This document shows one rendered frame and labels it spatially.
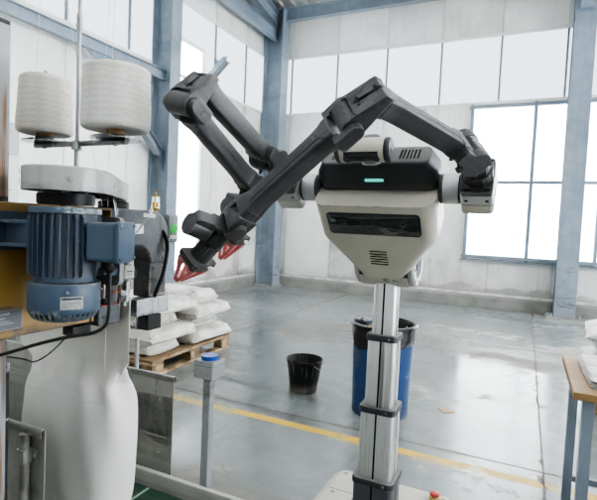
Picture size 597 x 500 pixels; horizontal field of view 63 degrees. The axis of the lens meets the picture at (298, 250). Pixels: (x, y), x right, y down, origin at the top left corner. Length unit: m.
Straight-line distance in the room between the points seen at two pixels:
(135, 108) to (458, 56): 8.71
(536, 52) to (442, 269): 3.97
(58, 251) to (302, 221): 9.00
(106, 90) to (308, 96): 9.19
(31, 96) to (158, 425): 1.20
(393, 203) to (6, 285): 1.03
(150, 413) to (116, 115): 1.16
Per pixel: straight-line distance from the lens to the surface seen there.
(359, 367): 3.49
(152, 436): 2.03
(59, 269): 1.14
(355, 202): 1.50
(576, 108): 8.87
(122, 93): 1.26
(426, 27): 9.98
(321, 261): 9.84
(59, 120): 1.46
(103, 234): 1.12
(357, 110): 1.07
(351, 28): 10.42
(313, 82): 10.39
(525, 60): 9.57
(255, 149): 1.44
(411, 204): 1.45
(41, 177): 1.13
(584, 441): 2.20
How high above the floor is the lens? 1.32
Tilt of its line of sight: 3 degrees down
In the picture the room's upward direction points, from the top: 3 degrees clockwise
